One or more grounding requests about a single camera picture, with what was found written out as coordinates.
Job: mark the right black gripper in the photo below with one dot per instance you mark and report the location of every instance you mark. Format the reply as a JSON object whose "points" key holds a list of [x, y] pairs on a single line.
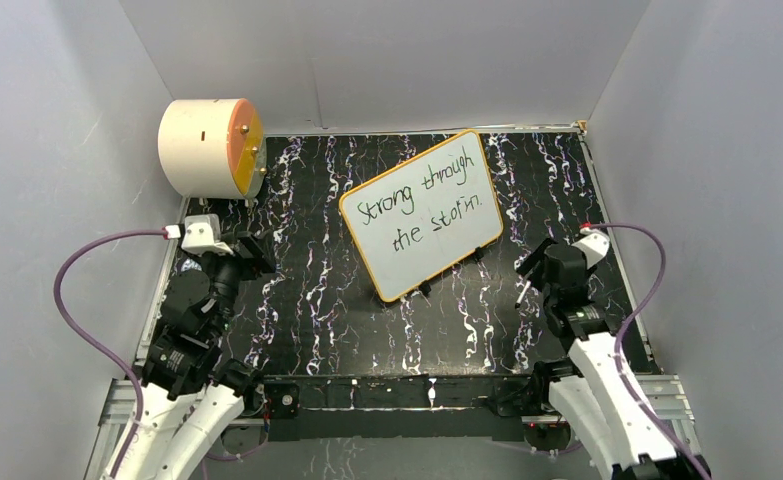
{"points": [[528, 263]]}

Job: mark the white black whiteboard marker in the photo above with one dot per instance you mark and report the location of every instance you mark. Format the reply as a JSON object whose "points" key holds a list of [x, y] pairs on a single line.
{"points": [[522, 296]]}

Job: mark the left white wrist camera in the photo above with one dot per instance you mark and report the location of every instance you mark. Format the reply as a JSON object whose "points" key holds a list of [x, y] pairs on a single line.
{"points": [[198, 235]]}

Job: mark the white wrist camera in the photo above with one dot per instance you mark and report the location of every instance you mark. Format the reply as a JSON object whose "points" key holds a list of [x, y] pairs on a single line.
{"points": [[198, 235], [594, 244]]}

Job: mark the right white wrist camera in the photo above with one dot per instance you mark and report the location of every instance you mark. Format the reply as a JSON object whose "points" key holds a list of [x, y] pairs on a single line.
{"points": [[594, 244]]}

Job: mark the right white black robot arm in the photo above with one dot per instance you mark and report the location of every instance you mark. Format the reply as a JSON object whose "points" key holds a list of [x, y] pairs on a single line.
{"points": [[593, 388]]}

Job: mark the aluminium front frame rail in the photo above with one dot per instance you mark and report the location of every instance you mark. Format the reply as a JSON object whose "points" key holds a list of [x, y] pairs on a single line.
{"points": [[501, 407]]}

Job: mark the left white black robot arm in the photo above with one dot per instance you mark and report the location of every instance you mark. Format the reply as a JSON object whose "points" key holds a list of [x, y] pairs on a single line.
{"points": [[187, 398]]}

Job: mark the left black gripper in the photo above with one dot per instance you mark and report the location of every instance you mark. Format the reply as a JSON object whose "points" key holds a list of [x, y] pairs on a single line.
{"points": [[260, 259]]}

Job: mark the cream cylindrical drum orange face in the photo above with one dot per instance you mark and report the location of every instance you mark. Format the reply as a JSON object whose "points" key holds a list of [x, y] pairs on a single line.
{"points": [[213, 148]]}

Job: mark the yellow framed whiteboard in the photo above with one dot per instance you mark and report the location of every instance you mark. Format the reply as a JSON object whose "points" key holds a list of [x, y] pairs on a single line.
{"points": [[417, 219]]}

